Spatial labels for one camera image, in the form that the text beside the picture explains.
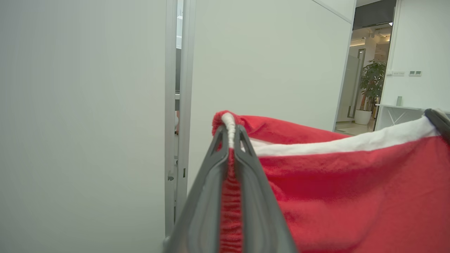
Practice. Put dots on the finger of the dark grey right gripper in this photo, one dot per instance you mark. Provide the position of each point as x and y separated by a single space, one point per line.
441 123

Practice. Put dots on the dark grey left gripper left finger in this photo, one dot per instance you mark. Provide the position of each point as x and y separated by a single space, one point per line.
204 211

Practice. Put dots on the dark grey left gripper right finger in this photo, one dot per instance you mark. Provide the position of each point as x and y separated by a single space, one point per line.
260 211

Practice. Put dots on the red garment with white panel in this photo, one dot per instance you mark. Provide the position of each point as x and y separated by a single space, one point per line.
351 193

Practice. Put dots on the white side table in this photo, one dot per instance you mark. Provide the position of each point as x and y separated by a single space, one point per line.
400 106

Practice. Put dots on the white plant pot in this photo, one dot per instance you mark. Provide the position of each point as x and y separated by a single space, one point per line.
362 117

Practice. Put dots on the green potted plant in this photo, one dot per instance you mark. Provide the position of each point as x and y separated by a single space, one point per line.
374 80

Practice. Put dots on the white wall switch plate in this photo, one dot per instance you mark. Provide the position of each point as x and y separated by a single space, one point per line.
415 73

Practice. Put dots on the white wall socket strip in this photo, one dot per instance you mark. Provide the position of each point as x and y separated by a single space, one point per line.
397 73

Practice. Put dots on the glass door with dark frame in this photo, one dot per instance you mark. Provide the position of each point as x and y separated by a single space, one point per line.
361 88

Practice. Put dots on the grey metal partition post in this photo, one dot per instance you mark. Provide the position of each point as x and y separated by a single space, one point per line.
189 105

